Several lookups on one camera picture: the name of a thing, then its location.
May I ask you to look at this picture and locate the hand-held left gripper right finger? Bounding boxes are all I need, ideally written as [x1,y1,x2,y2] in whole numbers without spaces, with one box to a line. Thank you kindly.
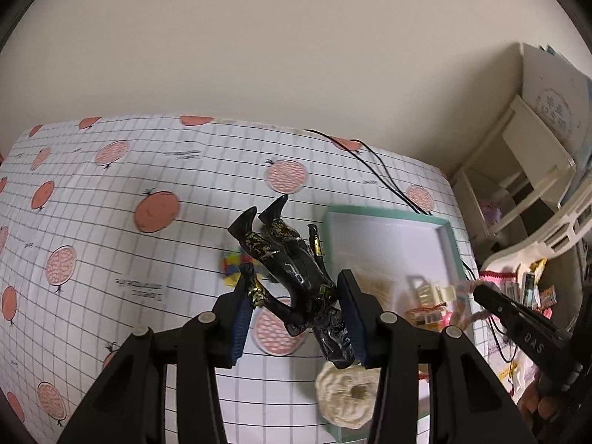
[337,268,532,444]

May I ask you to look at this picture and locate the bag of cotton swabs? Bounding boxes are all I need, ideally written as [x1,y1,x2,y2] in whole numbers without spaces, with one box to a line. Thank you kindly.
[355,265,404,307]

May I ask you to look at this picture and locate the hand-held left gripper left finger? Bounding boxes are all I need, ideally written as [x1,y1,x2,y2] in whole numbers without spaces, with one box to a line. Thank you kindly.
[58,280,255,444]

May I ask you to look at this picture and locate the cream lace scrunchie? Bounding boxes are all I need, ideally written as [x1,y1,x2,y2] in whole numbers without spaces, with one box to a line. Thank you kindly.
[315,361,379,429]

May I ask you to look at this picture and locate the white plastic basket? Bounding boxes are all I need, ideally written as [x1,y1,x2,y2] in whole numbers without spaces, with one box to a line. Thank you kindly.
[478,185,592,278]

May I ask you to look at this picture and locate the teal shallow box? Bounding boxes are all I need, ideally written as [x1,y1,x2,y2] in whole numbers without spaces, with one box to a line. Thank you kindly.
[320,205,478,444]

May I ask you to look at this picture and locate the grid tablecloth with fruit print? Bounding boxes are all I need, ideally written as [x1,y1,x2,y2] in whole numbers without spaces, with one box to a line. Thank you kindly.
[0,113,478,444]

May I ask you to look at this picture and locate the assorted small packets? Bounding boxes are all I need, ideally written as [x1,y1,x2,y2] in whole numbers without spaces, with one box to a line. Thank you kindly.
[502,258,558,317]

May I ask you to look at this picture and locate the white printed box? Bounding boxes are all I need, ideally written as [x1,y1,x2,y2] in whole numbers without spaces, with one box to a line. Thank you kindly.
[520,41,592,158]

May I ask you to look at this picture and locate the black action figure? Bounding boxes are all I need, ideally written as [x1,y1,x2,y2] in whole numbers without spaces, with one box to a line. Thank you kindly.
[228,194,359,371]

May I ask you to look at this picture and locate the colourful plastic toy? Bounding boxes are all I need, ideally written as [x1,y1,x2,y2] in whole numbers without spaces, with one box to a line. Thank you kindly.
[218,250,260,288]

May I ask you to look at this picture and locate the thin black cable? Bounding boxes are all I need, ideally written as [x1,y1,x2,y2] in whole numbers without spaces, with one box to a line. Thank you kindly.
[461,259,516,364]
[303,128,434,216]

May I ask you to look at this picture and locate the pink knitted trim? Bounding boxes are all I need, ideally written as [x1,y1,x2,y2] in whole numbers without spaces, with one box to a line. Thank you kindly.
[479,269,519,286]

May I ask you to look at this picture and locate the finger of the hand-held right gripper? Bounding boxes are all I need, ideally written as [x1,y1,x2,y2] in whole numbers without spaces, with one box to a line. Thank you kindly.
[472,282,582,390]

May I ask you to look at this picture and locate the person's right hand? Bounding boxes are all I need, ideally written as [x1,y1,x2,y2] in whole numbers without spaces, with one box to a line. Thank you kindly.
[517,377,567,433]

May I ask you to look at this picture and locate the colourful braided cord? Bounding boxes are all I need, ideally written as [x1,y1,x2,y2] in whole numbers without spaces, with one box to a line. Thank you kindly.
[452,277,502,330]

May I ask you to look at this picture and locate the white shelf unit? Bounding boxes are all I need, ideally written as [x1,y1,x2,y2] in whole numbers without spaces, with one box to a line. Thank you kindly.
[451,95,576,246]

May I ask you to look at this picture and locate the cream hair clip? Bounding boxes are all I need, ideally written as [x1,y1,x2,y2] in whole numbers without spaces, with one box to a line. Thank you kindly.
[406,274,458,309]

